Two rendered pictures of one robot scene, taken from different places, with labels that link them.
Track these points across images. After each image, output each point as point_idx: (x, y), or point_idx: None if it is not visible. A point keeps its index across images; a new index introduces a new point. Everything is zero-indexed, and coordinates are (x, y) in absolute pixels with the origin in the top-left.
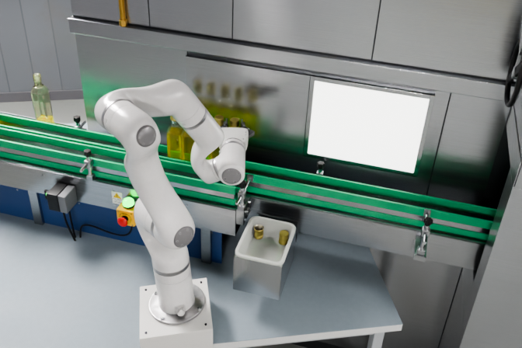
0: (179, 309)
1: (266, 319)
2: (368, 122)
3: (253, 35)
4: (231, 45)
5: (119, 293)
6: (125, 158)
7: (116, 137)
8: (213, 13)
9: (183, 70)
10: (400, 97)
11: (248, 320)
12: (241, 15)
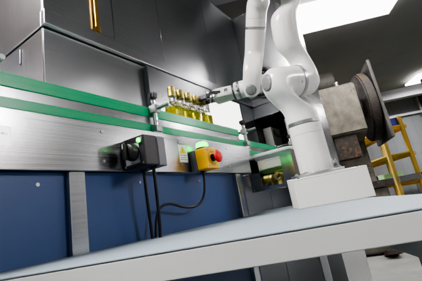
0: (333, 159)
1: None
2: (228, 117)
3: (173, 63)
4: (168, 64)
5: (279, 213)
6: (287, 5)
7: None
8: (152, 44)
9: (140, 81)
10: (232, 103)
11: None
12: (166, 49)
